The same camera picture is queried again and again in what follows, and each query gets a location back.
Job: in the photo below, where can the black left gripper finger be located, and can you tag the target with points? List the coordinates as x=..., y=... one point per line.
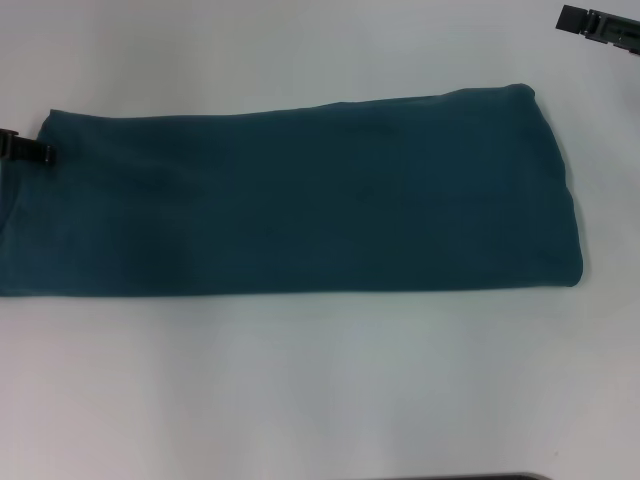
x=30, y=150

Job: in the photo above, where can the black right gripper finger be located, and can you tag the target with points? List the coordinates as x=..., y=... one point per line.
x=572, y=19

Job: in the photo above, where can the teal blue printed t-shirt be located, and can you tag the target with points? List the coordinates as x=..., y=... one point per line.
x=300, y=200

